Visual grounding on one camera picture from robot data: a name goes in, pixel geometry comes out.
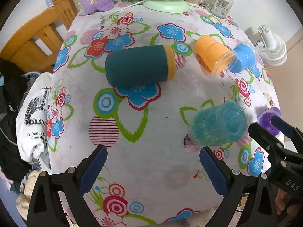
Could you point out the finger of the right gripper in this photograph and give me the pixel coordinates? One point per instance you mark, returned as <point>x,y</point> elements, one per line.
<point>287,128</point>
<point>286,166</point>

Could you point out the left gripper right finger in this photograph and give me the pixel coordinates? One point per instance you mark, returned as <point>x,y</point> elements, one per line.
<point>259,209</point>

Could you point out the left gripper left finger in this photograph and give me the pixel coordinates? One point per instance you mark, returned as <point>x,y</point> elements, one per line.
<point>45,206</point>

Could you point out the clear cup teal scribbles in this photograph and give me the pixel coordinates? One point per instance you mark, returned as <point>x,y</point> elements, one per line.
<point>218,125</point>

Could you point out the purple plastic cup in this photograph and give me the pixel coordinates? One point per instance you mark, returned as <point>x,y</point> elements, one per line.
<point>265,120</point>

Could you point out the blue plastic cup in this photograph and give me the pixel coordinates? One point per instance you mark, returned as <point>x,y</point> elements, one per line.
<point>243,58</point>

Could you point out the orange plastic cup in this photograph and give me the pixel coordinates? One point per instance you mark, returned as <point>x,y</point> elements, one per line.
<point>213,56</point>

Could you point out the dark teal cup yellow rim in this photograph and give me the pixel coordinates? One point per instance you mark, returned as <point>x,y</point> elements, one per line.
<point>140,65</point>

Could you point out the dark clothes pile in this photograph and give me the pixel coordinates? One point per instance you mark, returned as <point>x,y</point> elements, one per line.
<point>15,84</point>

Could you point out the white small fan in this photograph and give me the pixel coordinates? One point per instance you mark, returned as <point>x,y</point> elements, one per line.
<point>271,47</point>

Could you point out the white printed t-shirt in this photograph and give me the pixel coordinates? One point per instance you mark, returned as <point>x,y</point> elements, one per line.
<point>31,134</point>

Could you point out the floral tablecloth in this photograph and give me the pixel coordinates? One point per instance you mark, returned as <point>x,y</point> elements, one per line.
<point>153,174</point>

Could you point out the wooden chair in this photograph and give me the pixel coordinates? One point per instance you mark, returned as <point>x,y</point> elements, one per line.
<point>34,47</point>

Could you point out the glass mason jar mug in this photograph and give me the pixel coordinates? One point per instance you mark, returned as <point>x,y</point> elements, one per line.
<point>220,8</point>

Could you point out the green desk fan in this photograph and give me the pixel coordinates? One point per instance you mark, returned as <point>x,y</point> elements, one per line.
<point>168,6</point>

